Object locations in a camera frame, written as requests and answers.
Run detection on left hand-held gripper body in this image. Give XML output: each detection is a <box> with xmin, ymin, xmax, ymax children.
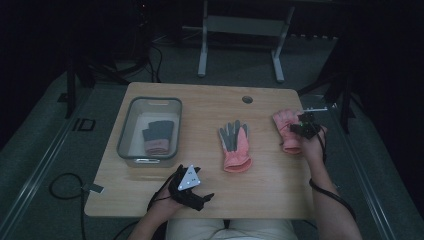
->
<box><xmin>167</xmin><ymin>163</ymin><xmax>206</xmax><ymax>212</ymax></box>

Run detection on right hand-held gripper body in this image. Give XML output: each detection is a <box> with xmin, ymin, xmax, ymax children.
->
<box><xmin>295</xmin><ymin>106</ymin><xmax>330</xmax><ymax>140</ymax></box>

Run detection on pink glove red print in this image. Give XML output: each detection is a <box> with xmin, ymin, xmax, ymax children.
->
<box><xmin>272</xmin><ymin>108</ymin><xmax>305</xmax><ymax>155</ymax></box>

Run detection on pink glove grey palm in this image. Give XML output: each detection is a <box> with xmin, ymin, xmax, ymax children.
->
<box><xmin>217</xmin><ymin>119</ymin><xmax>254</xmax><ymax>174</ymax></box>

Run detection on grey plastic bin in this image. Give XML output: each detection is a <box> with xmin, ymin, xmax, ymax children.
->
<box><xmin>116</xmin><ymin>96</ymin><xmax>183</xmax><ymax>169</ymax></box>

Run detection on person's right hand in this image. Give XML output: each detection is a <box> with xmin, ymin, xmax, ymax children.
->
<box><xmin>300</xmin><ymin>125</ymin><xmax>328</xmax><ymax>165</ymax></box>

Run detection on person's left hand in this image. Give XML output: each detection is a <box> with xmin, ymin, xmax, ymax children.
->
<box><xmin>147</xmin><ymin>179</ymin><xmax>185</xmax><ymax>218</ymax></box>

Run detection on person's light trousers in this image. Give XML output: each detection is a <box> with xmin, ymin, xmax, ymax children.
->
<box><xmin>165</xmin><ymin>218</ymin><xmax>299</xmax><ymax>240</ymax></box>

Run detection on black metal stand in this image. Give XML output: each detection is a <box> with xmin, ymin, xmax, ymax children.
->
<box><xmin>297</xmin><ymin>33</ymin><xmax>360</xmax><ymax>135</ymax></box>

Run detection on small grey plug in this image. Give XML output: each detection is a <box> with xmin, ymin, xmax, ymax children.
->
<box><xmin>81</xmin><ymin>182</ymin><xmax>105</xmax><ymax>195</ymax></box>

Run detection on black rectangular floor marker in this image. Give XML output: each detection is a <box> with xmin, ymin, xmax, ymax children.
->
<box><xmin>71</xmin><ymin>117</ymin><xmax>97</xmax><ymax>133</ymax></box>

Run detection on black tripod stand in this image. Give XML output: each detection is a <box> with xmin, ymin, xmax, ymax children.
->
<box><xmin>57</xmin><ymin>39</ymin><xmax>151</xmax><ymax>120</ymax></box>

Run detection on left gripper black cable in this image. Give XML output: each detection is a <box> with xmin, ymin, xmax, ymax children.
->
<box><xmin>113</xmin><ymin>173</ymin><xmax>179</xmax><ymax>240</ymax></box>

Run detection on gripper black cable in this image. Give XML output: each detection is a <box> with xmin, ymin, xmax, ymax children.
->
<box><xmin>308</xmin><ymin>125</ymin><xmax>358</xmax><ymax>223</ymax></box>
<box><xmin>113</xmin><ymin>173</ymin><xmax>179</xmax><ymax>240</ymax></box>

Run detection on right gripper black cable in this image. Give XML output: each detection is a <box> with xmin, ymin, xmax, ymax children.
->
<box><xmin>308</xmin><ymin>125</ymin><xmax>358</xmax><ymax>223</ymax></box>

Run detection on metal floor rail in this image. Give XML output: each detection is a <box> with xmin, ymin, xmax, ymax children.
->
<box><xmin>324</xmin><ymin>99</ymin><xmax>399</xmax><ymax>240</ymax></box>
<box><xmin>0</xmin><ymin>87</ymin><xmax>101</xmax><ymax>234</ymax></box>

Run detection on white metal desk frame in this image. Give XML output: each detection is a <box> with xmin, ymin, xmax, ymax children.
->
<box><xmin>196</xmin><ymin>0</ymin><xmax>296</xmax><ymax>84</ymax></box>

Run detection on black background cable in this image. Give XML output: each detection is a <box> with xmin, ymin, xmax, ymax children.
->
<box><xmin>148</xmin><ymin>41</ymin><xmax>165</xmax><ymax>84</ymax></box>

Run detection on black floor cable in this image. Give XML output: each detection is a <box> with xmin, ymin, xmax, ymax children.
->
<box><xmin>48</xmin><ymin>172</ymin><xmax>88</xmax><ymax>240</ymax></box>

